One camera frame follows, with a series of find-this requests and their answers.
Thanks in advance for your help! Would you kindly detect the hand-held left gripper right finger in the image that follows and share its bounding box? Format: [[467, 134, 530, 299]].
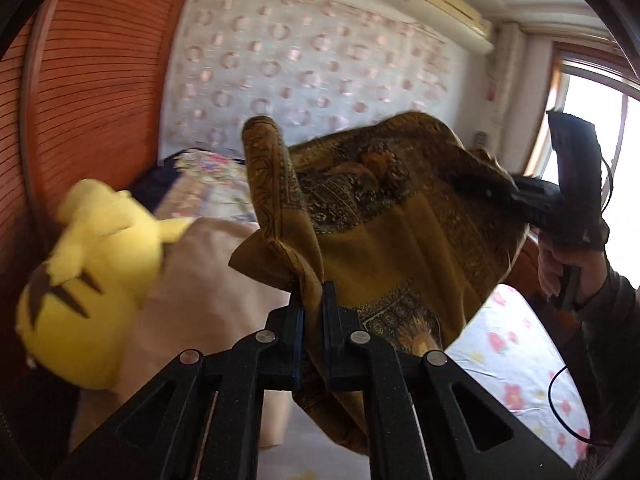
[[320, 280, 578, 480]]

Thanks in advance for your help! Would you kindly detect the wooden frame window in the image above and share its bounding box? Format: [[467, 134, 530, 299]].
[[522, 42, 640, 196]]

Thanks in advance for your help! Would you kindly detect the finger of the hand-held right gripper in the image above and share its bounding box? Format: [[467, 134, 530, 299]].
[[445, 170, 523, 216]]

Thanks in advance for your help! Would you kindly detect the black cable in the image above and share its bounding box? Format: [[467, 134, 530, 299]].
[[547, 365, 613, 448]]

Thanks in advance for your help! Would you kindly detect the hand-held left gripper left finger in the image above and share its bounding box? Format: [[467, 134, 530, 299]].
[[52, 280, 306, 480]]

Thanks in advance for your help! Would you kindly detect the person's right forearm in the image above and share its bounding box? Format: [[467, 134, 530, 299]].
[[570, 260, 640, 461]]

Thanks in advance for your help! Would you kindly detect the yellow plush toy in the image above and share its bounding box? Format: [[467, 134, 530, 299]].
[[15, 178, 193, 391]]

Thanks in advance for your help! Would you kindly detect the person's right hand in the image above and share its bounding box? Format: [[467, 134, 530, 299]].
[[537, 237, 608, 311]]

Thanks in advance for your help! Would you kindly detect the white window curtain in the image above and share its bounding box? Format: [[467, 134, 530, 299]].
[[492, 22, 526, 136]]

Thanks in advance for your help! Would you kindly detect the golden patterned shirt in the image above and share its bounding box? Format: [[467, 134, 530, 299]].
[[229, 112, 531, 456]]

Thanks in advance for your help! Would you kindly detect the wall air conditioner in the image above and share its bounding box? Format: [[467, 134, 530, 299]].
[[405, 0, 496, 56]]

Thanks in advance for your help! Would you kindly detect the navy blue cloth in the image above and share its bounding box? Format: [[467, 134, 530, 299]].
[[132, 147, 248, 206]]

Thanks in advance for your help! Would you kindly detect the brown slatted wardrobe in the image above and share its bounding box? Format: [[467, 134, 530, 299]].
[[0, 0, 201, 396]]

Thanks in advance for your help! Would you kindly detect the white flower print bedsheet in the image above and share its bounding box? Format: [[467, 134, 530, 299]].
[[255, 284, 593, 480]]

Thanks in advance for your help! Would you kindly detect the circle pattern sheer curtain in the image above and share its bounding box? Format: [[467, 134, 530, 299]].
[[160, 0, 451, 156]]

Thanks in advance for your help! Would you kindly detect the folded beige cloth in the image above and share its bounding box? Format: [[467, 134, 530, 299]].
[[72, 217, 301, 448]]

